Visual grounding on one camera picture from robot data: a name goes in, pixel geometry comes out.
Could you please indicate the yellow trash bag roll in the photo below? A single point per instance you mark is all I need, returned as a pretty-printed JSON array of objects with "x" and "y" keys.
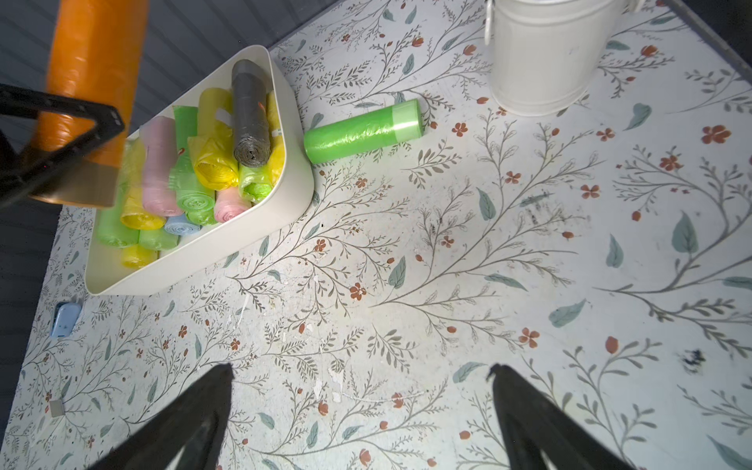
[
  {"x": 134, "y": 215},
  {"x": 277, "y": 156},
  {"x": 211, "y": 150},
  {"x": 136, "y": 257}
]

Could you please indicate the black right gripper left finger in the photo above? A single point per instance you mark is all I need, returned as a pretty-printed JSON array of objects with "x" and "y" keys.
[{"x": 187, "y": 434}]

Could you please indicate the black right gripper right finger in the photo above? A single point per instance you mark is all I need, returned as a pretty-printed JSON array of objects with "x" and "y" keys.
[{"x": 537, "y": 434}]

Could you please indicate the orange trash bag roll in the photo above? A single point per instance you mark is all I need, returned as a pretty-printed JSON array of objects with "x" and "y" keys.
[{"x": 95, "y": 57}]

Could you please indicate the grey trash bag roll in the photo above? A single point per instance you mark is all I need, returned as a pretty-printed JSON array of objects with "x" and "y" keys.
[{"x": 250, "y": 125}]

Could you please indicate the pink trash bag roll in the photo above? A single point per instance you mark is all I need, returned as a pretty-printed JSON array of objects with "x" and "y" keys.
[
  {"x": 158, "y": 138},
  {"x": 229, "y": 203}
]

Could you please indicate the white pen cup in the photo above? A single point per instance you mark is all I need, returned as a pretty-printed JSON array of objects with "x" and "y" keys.
[{"x": 545, "y": 53}]

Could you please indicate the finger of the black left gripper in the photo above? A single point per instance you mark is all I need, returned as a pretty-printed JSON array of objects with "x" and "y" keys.
[{"x": 73, "y": 157}]

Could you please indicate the white blue trash bag roll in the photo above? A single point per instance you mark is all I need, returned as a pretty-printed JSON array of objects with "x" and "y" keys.
[{"x": 181, "y": 226}]

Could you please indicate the green labelled trash bag roll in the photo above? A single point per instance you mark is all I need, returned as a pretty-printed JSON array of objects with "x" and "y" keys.
[{"x": 191, "y": 195}]

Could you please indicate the light green trash bag roll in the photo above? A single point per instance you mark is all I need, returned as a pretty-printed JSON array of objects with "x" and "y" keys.
[
  {"x": 203, "y": 218},
  {"x": 255, "y": 184},
  {"x": 158, "y": 240},
  {"x": 109, "y": 230}
]

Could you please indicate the small blue clip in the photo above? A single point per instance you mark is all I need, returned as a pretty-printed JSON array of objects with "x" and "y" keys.
[{"x": 64, "y": 319}]

